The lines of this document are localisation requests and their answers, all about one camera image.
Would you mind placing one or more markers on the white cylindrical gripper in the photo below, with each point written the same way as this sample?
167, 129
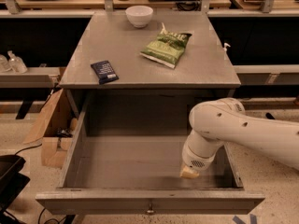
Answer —
193, 160

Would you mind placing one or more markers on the grey top drawer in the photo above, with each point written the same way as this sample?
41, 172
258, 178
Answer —
126, 157

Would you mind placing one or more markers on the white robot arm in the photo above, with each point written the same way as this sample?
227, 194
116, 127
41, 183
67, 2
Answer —
214, 123

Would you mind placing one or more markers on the grey drawer cabinet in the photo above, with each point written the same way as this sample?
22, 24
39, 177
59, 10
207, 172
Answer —
124, 47

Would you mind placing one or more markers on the open cardboard box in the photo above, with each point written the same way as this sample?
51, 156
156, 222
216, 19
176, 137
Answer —
56, 115

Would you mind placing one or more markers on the green chip bag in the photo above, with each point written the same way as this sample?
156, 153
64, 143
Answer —
166, 48

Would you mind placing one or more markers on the dark blue snack bar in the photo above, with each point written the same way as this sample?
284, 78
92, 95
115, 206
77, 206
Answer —
104, 72

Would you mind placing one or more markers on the white pump dispenser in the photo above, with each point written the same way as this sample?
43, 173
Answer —
226, 46

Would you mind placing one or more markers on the white ceramic bowl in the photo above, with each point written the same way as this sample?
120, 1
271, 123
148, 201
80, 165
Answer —
139, 16

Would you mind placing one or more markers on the black office chair base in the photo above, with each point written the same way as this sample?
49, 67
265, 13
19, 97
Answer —
12, 182

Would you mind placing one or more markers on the clear plastic bottle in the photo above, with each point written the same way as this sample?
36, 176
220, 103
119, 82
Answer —
4, 65
16, 63

